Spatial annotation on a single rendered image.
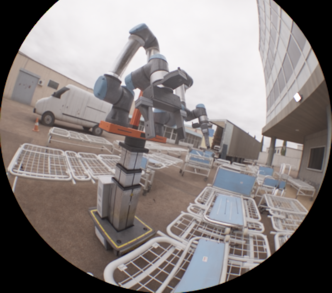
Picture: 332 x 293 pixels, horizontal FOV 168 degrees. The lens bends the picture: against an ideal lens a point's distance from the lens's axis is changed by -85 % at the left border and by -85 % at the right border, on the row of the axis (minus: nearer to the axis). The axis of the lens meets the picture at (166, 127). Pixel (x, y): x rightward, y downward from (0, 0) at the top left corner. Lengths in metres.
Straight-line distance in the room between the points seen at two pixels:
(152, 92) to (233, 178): 1.92
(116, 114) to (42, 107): 6.25
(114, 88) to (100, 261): 1.34
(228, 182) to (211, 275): 1.62
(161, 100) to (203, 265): 0.84
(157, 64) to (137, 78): 0.10
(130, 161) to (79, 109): 6.44
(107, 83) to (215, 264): 1.14
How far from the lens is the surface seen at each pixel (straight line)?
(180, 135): 0.38
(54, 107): 6.76
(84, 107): 7.16
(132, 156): 0.76
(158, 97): 0.32
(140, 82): 0.46
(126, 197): 0.87
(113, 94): 0.61
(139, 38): 0.71
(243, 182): 2.09
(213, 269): 0.81
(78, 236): 1.40
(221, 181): 2.07
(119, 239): 1.07
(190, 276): 0.74
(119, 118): 0.64
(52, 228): 1.48
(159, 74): 0.39
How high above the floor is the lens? 1.17
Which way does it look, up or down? 4 degrees up
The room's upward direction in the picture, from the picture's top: 15 degrees clockwise
